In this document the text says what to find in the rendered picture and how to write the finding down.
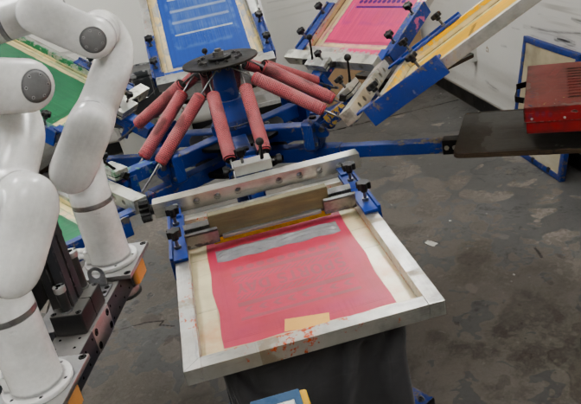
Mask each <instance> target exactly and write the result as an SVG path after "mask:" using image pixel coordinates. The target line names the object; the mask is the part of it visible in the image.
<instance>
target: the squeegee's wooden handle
mask: <svg viewBox="0 0 581 404"><path fill-rule="evenodd" d="M325 198H329V195H328V191H327V187H326V185H325V184H324V183H322V184H318V185H315V186H311V187H308V188H304V189H298V190H294V191H291V192H288V193H284V194H281V195H277V196H271V197H267V198H264V199H260V200H257V201H253V202H247V203H243V204H240V205H236V206H232V207H229V208H223V209H220V210H216V211H213V212H209V213H207V220H208V223H209V227H211V228H213V227H217V229H218V233H219V236H220V237H223V235H222V234H224V233H227V232H231V231H234V230H238V229H242V228H248V227H251V226H254V225H258V224H261V223H265V222H268V221H275V220H278V219H282V218H285V217H288V216H292V215H298V214H302V213H305V212H309V211H312V210H316V209H319V208H320V209H321V210H322V211H323V210H324V206H323V199H325Z"/></svg>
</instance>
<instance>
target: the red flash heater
mask: <svg viewBox="0 0 581 404"><path fill-rule="evenodd" d="M523 110H524V123H527V134H533V133H549V132H566V131H581V61H575V62H566V63H556V64H545V65H536V66H528V67H527V84H526V93H525V102H524V108H523Z"/></svg>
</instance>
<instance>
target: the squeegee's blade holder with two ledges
mask: <svg viewBox="0 0 581 404"><path fill-rule="evenodd" d="M321 213H322V210H321V209H320V208H319V209H316V210H312V211H309V212H305V213H302V214H298V215H292V216H288V217H285V218H282V219H278V220H275V221H268V222H265V223H261V224H258V225H254V226H251V227H248V228H242V229H238V230H234V231H231V232H227V233H224V234H222V235H223V239H224V238H227V237H231V236H235V235H238V234H244V233H248V232H251V231H254V230H258V229H261V228H268V227H271V226H275V225H278V224H281V223H285V222H288V221H294V220H298V219H302V218H305V217H308V216H312V215H318V214H321Z"/></svg>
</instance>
